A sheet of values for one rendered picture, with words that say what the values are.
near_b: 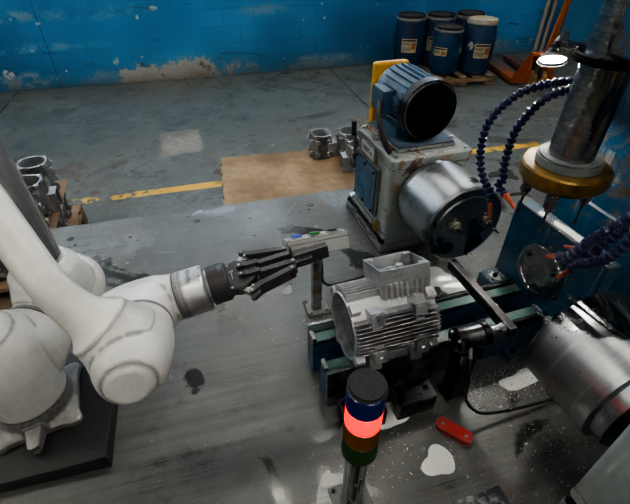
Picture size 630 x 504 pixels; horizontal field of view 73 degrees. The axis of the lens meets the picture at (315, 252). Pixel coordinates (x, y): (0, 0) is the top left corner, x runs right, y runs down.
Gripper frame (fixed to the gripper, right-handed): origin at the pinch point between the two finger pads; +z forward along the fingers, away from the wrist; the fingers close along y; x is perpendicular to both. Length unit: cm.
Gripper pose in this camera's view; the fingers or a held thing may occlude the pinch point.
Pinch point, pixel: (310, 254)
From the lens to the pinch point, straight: 84.1
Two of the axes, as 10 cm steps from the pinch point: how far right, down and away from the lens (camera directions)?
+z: 9.4, -3.0, 1.5
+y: -3.1, -6.0, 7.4
